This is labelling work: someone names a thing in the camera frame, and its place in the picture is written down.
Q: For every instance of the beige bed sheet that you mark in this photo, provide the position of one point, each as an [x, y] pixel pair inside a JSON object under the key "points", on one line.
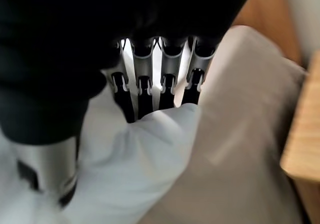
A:
{"points": [[237, 134]]}

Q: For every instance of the wooden headboard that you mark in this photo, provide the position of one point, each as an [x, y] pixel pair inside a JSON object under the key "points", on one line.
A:
{"points": [[272, 21]]}

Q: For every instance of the wooden bedside table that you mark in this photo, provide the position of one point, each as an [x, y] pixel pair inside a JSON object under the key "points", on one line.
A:
{"points": [[303, 134]]}

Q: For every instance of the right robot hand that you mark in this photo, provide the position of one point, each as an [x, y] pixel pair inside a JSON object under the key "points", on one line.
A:
{"points": [[50, 46]]}

